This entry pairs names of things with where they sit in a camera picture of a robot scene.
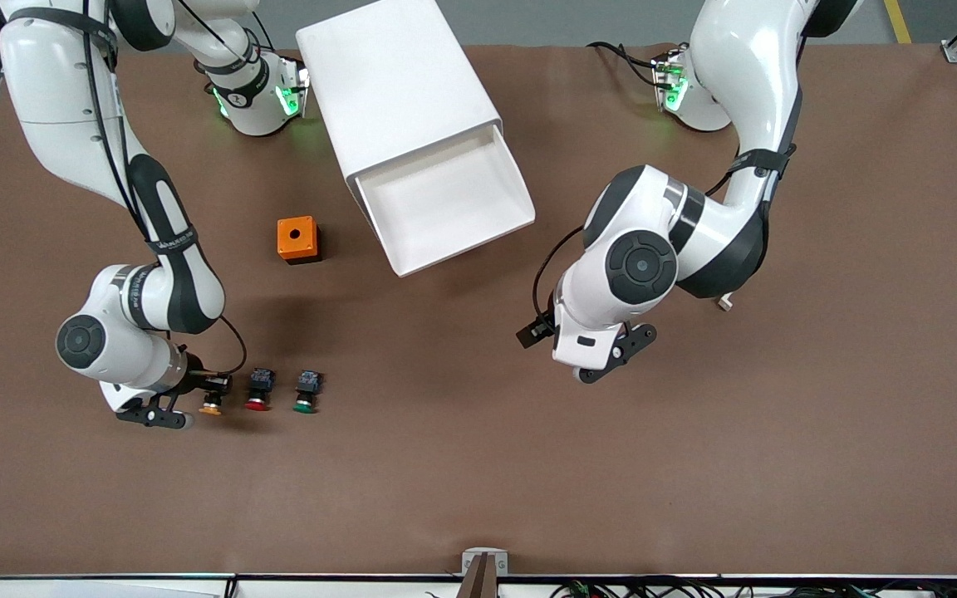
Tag red push button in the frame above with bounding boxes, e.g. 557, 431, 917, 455
244, 368, 277, 412

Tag green push button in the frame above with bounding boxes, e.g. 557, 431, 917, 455
292, 370, 325, 414

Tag orange button box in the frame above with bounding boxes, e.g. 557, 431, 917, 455
277, 216, 322, 265

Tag brown table mat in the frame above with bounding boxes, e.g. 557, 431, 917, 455
0, 43, 957, 578

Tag grey metal bracket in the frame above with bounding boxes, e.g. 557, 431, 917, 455
455, 548, 509, 598

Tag tangled black cables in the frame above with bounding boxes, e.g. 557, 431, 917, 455
549, 577, 957, 598

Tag black base cable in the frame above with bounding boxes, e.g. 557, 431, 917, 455
586, 40, 664, 88

